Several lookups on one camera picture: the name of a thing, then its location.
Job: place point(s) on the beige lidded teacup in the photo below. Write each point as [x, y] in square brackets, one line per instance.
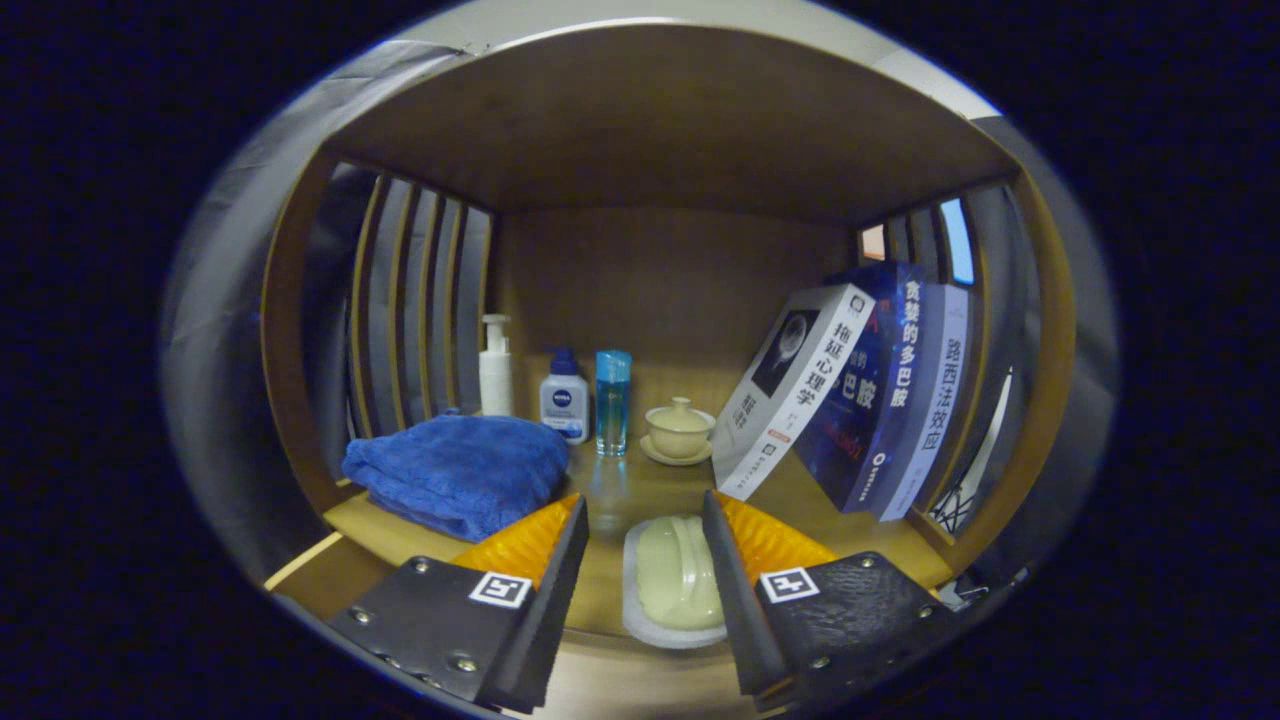
[679, 430]

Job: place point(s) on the white pump bottle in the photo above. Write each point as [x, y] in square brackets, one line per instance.
[496, 380]

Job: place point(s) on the clear blue bottle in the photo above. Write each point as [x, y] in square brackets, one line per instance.
[613, 400]

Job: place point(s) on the dark blue book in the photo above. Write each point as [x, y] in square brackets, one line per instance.
[870, 420]

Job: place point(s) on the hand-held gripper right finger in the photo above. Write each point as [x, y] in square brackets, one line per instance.
[740, 610]

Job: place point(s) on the white bottle with blue cap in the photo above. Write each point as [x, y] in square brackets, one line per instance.
[564, 400]

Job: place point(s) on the wooden countertop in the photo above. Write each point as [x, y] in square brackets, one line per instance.
[610, 500]

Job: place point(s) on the white book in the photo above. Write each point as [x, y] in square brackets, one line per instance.
[790, 400]

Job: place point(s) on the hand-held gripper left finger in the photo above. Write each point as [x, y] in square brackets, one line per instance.
[550, 610]

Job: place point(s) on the folded blue towel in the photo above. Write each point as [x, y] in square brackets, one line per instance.
[460, 470]

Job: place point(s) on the wooden cabinet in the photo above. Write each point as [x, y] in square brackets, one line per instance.
[680, 280]

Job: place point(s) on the pale lilac book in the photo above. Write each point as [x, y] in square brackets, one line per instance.
[935, 400]

